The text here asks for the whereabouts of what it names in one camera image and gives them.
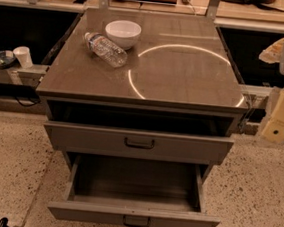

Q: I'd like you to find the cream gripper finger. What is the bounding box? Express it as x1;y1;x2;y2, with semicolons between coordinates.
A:
259;38;284;64

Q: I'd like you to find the grey drawer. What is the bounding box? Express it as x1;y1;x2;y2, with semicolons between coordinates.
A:
44;104;234;164
48;154;220;227

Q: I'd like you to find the grey drawer cabinet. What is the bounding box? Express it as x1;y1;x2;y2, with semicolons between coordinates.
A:
28;1;258;187

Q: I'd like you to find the grey top drawer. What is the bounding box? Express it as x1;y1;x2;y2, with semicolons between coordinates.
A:
44;104;234;164

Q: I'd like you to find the white ceramic bowl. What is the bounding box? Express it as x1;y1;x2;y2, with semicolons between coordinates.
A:
105;20;142;50

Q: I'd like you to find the clear plastic water bottle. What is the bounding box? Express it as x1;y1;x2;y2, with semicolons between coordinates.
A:
84;32;128;68

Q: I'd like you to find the white paper cup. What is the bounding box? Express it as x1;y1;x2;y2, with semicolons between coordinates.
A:
13;46;33;68

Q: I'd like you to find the dark blue bowl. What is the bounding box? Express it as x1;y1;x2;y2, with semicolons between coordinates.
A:
0;50;16;69

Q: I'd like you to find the black object at floor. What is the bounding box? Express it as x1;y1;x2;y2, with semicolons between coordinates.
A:
0;218;18;227

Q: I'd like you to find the black floor cable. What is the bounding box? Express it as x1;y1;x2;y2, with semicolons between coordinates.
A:
0;93;42;110

